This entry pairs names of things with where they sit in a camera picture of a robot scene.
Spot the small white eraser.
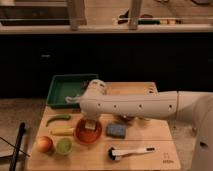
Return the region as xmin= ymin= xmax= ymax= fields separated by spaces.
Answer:
xmin=86 ymin=123 xmax=94 ymax=130

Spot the red bowl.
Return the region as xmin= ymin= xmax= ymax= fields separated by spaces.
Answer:
xmin=74 ymin=119 xmax=102 ymax=145

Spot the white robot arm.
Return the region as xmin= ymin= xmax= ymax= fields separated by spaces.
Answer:
xmin=80 ymin=79 xmax=213 ymax=171

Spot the dark brown small bowl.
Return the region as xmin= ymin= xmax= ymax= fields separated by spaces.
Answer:
xmin=115 ymin=115 xmax=135 ymax=122

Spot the green chili pepper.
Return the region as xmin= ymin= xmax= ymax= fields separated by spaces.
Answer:
xmin=46 ymin=114 xmax=71 ymax=127

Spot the blue sponge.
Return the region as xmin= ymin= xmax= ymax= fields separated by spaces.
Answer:
xmin=106 ymin=124 xmax=126 ymax=138

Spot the yellow corn cob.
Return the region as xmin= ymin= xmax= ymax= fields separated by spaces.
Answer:
xmin=50 ymin=128 xmax=74 ymax=136

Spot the green lime cup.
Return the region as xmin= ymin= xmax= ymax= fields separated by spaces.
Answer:
xmin=56 ymin=138 xmax=72 ymax=155

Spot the white dish brush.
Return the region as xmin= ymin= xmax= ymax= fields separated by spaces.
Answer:
xmin=108 ymin=147 xmax=155 ymax=161

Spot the green plastic tray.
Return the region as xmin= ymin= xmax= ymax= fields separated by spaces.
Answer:
xmin=46 ymin=73 xmax=98 ymax=109

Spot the red apple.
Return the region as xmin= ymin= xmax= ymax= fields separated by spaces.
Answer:
xmin=37 ymin=136 xmax=53 ymax=153

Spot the black tripod leg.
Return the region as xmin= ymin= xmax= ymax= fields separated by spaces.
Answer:
xmin=9 ymin=122 xmax=25 ymax=171

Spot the wooden post left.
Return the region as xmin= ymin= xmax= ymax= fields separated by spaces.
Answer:
xmin=67 ymin=0 xmax=87 ymax=31

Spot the wooden post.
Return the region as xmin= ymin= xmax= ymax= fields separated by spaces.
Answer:
xmin=129 ymin=0 xmax=143 ymax=30
xmin=67 ymin=0 xmax=87 ymax=31

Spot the wooden post right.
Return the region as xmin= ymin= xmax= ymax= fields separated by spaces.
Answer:
xmin=129 ymin=0 xmax=143 ymax=30

